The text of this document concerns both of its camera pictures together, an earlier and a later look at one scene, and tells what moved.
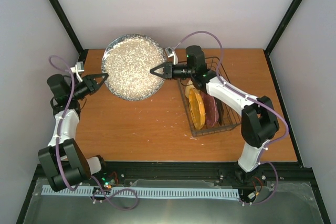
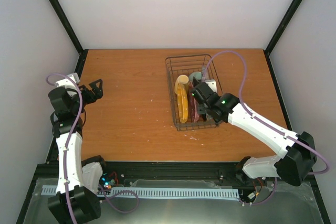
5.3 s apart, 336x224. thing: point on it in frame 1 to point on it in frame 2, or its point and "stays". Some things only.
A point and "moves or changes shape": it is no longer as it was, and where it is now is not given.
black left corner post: [59, 11] stays
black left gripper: [91, 82] to [98, 94]
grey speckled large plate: [128, 60] to [203, 108]
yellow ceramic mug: [187, 88] to [182, 78]
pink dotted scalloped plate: [211, 112] moves or changes shape
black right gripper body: [187, 73] to [199, 108]
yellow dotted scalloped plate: [197, 108] to [182, 97]
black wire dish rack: [231, 118] to [181, 71]
